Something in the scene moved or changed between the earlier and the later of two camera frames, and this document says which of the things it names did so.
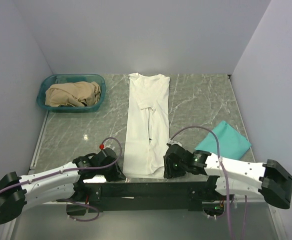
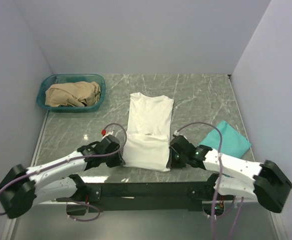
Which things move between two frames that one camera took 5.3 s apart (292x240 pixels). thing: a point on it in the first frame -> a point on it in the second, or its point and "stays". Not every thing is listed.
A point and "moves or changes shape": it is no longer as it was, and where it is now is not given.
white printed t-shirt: [147, 129] moves or changes shape
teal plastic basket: [49, 80] stays
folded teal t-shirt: [233, 145] stays
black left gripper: [117, 174] -> [119, 160]
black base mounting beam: [188, 196] stays
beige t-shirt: [75, 94] stays
